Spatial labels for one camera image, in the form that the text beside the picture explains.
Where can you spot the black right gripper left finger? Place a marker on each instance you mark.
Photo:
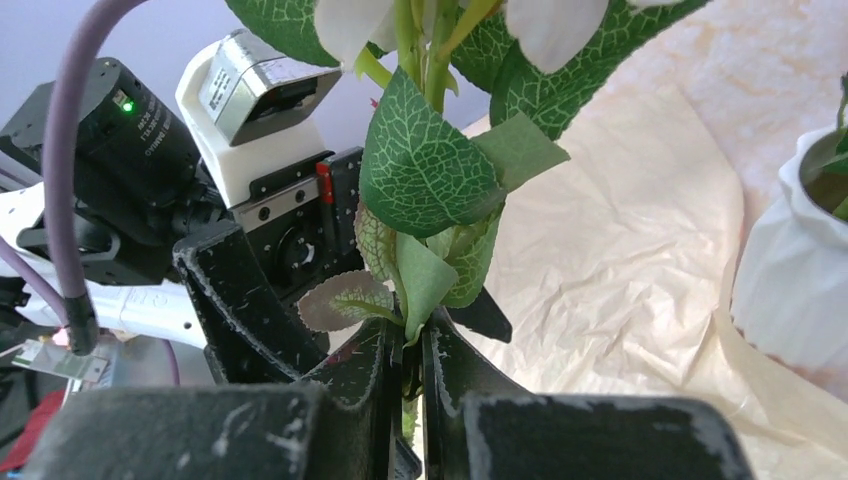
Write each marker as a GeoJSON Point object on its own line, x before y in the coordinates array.
{"type": "Point", "coordinates": [335, 423]}

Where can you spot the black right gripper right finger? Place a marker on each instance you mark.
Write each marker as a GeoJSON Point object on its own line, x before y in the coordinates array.
{"type": "Point", "coordinates": [480, 424]}

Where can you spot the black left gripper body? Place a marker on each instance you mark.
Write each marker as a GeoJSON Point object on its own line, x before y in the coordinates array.
{"type": "Point", "coordinates": [299, 221]}

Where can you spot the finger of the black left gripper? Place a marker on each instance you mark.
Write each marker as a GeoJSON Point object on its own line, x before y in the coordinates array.
{"type": "Point", "coordinates": [484, 317]}
{"type": "Point", "coordinates": [250, 337]}

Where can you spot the orange paper flower bouquet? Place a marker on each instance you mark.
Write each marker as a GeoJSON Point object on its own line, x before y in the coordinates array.
{"type": "Point", "coordinates": [614, 270]}

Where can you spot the white pink rose stem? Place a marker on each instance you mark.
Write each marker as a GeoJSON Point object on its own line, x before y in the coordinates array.
{"type": "Point", "coordinates": [475, 95]}

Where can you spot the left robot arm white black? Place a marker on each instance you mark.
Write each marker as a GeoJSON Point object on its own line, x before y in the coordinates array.
{"type": "Point", "coordinates": [141, 186]}

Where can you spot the white ribbed vase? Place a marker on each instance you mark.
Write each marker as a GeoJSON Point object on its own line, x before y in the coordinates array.
{"type": "Point", "coordinates": [790, 292]}

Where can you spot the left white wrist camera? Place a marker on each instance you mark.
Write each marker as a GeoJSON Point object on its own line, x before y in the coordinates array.
{"type": "Point", "coordinates": [249, 110]}

